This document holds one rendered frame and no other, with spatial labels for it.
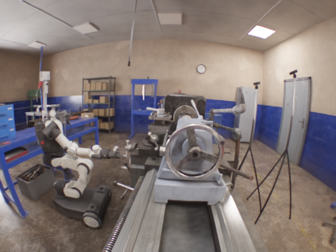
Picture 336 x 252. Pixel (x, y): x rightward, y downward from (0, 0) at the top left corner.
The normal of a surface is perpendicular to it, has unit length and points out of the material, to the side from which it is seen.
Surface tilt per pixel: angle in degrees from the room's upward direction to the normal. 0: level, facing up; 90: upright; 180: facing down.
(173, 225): 24
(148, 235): 0
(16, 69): 90
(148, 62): 90
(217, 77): 90
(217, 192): 90
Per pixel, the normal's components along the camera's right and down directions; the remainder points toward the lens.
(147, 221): 0.05, -0.98
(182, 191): -0.08, 0.18
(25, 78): 1.00, 0.07
